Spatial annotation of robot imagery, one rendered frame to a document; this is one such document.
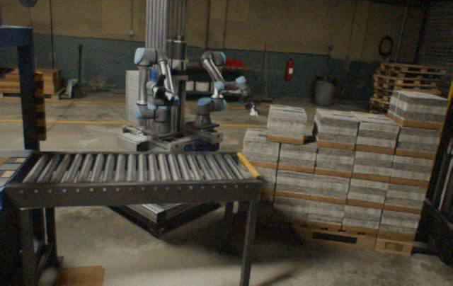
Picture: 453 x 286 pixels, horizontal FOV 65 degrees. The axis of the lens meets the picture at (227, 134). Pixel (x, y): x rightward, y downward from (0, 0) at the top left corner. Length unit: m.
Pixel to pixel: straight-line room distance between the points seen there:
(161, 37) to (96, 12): 6.24
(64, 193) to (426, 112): 2.48
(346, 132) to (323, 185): 0.47
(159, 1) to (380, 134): 2.01
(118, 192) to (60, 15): 7.59
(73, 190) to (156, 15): 1.65
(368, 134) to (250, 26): 7.03
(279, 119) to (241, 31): 6.87
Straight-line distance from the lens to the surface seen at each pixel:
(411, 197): 3.17
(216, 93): 3.24
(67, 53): 9.31
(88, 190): 2.00
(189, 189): 2.01
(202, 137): 3.18
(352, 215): 3.13
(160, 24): 3.04
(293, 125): 2.80
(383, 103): 9.31
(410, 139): 3.00
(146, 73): 2.76
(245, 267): 2.37
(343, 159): 2.93
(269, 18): 9.74
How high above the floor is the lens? 1.60
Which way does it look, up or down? 15 degrees down
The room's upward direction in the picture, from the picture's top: 5 degrees clockwise
